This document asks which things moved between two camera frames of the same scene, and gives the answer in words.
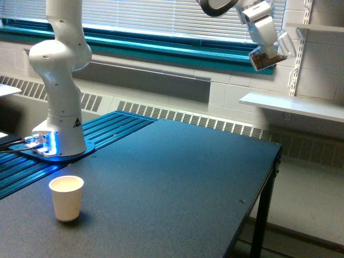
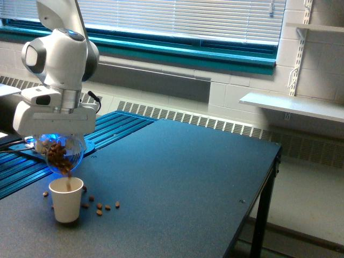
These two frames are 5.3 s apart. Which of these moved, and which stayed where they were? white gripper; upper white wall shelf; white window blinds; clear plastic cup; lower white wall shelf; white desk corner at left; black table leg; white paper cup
Moved: white gripper; clear plastic cup
Stayed: lower white wall shelf; upper white wall shelf; white window blinds; white paper cup; white desk corner at left; black table leg
